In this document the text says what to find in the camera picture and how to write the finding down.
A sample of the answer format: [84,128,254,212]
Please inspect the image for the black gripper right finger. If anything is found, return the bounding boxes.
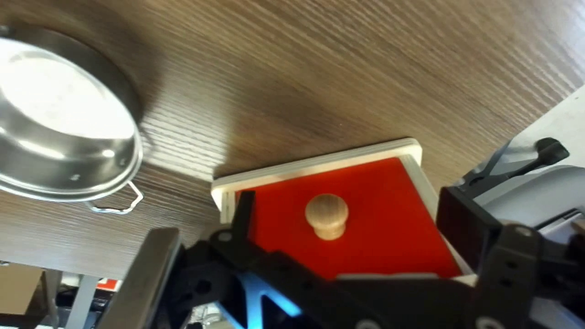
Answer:
[435,185,508,278]

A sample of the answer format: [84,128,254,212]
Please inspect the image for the brown cardboard box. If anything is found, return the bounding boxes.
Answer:
[0,264,47,329]

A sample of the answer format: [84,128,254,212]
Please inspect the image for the cream wooden slotted box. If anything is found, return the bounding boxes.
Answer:
[208,137,480,289]

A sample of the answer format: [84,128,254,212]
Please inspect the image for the silver metal bowl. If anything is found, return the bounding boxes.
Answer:
[0,26,146,218]

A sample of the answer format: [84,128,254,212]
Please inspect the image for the wooden drawer with orange front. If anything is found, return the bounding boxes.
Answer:
[239,156,464,282]

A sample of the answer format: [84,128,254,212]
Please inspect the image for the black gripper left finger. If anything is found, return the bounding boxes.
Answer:
[230,189,257,247]

